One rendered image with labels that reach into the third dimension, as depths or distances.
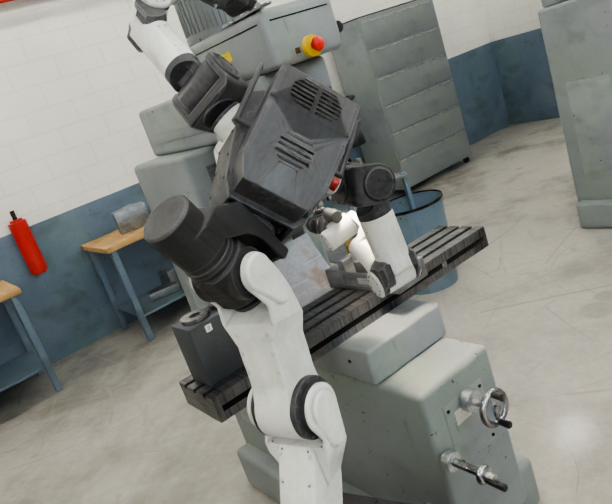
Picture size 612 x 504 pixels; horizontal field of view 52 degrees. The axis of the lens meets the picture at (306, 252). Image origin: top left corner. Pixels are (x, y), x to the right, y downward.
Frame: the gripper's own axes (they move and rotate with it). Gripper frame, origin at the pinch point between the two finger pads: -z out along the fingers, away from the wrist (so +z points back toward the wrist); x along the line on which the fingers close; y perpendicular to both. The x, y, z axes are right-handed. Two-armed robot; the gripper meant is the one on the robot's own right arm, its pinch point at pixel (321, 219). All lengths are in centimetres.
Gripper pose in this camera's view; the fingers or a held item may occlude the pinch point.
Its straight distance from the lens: 209.3
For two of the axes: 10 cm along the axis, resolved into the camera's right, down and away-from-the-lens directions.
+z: 2.6, 1.8, -9.5
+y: 3.2, 9.1, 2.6
